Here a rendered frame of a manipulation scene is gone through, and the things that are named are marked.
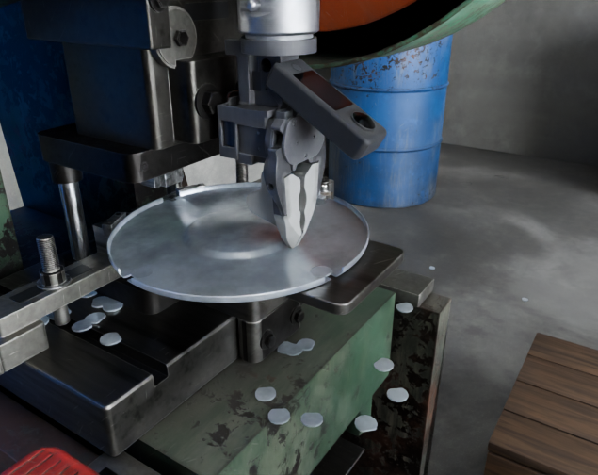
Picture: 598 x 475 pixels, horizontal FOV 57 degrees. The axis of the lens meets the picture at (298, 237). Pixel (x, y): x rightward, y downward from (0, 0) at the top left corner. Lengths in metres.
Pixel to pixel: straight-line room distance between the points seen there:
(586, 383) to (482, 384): 0.55
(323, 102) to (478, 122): 3.50
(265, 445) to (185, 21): 0.42
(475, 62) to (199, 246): 3.44
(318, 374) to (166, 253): 0.22
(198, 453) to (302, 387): 0.13
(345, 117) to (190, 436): 0.33
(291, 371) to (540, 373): 0.67
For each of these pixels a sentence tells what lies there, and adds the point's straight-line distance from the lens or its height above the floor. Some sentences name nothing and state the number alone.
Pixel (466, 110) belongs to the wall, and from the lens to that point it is 3.99.
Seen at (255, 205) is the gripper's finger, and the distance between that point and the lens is 0.58.
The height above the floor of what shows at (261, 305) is 0.72.
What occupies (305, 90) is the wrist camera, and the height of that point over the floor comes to 0.96.
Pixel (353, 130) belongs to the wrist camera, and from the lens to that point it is 0.49.
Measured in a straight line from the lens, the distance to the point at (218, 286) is 0.54.
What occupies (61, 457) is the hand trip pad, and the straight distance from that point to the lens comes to 0.42.
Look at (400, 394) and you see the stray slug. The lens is 0.62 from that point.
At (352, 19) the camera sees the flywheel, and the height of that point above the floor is 0.99.
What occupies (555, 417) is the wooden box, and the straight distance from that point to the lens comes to 1.12.
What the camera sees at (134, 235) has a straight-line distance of 0.66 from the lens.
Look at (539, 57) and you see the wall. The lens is 3.84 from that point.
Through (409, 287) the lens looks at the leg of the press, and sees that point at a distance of 0.82.
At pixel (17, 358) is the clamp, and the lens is 0.61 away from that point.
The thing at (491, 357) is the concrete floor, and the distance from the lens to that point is 1.83.
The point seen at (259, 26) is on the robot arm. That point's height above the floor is 1.01.
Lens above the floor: 1.05
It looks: 25 degrees down
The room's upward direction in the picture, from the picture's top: straight up
